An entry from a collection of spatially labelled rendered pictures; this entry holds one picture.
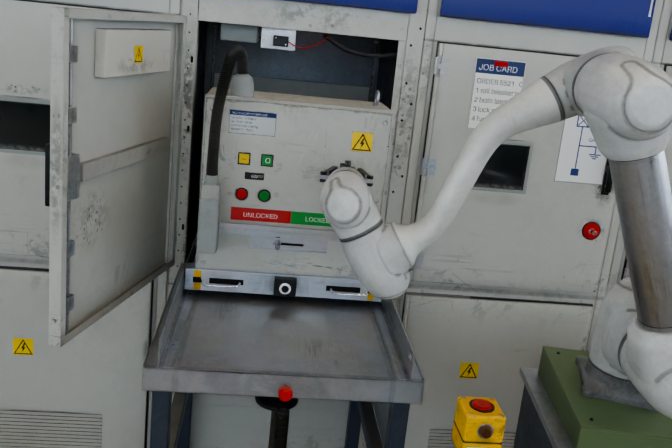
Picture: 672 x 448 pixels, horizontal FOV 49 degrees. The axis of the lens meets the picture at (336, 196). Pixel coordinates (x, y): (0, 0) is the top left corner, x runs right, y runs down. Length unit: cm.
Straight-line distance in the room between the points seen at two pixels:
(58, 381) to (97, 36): 117
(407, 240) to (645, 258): 46
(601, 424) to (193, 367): 90
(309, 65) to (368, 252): 152
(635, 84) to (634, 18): 102
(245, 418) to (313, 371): 85
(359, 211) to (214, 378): 50
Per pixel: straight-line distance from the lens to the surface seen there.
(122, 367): 243
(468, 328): 241
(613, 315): 180
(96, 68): 177
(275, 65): 293
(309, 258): 200
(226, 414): 249
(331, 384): 167
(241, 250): 199
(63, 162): 164
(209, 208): 185
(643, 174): 146
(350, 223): 146
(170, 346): 175
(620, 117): 136
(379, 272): 153
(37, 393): 253
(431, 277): 232
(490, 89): 222
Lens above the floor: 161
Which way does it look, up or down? 14 degrees down
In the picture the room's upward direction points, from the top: 6 degrees clockwise
